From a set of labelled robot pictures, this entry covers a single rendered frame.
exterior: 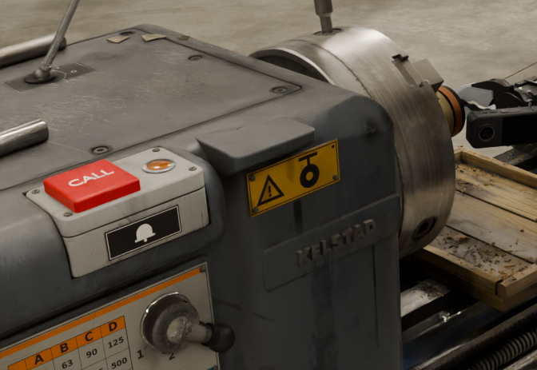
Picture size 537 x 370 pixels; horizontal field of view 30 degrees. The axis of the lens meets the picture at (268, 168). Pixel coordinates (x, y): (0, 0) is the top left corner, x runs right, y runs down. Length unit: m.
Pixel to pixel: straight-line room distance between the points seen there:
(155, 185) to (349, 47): 0.45
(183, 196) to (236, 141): 0.09
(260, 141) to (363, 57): 0.34
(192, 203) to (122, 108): 0.20
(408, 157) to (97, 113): 0.37
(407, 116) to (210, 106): 0.28
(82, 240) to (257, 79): 0.33
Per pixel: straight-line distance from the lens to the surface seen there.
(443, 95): 1.39
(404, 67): 1.22
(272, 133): 0.91
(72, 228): 0.80
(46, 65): 1.14
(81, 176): 0.84
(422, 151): 1.18
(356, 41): 1.23
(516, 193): 1.63
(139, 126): 0.96
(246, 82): 1.05
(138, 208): 0.82
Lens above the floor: 1.60
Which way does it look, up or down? 24 degrees down
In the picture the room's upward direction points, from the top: 5 degrees counter-clockwise
